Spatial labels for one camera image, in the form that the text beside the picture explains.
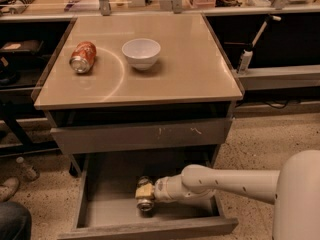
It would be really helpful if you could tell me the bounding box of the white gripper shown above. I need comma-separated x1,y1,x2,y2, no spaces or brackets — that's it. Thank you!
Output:
135,175,187,203

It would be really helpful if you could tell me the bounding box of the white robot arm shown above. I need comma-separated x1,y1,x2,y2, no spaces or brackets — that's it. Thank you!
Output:
135,150,320,240

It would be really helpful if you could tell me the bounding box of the open middle drawer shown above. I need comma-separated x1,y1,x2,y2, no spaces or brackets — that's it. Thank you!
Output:
58,149,238,240

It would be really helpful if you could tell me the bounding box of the closed top drawer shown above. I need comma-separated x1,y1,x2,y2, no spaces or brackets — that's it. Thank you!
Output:
51,118,232,154

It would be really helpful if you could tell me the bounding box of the grey drawer cabinet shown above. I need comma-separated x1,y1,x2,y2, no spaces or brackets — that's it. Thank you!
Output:
30,13,245,178

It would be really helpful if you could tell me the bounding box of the orange soda can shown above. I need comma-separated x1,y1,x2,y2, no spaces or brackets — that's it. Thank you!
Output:
69,41,97,74

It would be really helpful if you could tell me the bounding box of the plastic water bottle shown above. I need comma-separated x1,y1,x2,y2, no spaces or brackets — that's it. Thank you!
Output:
16,157,40,181

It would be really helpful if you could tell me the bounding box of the person's jeans leg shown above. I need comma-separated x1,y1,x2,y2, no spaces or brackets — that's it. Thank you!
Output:
0,201,32,240

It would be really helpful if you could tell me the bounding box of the person's shoe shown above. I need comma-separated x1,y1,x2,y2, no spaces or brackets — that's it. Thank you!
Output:
0,177,20,202

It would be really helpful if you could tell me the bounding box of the white bowl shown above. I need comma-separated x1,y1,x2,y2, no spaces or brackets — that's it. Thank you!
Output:
122,38,161,71

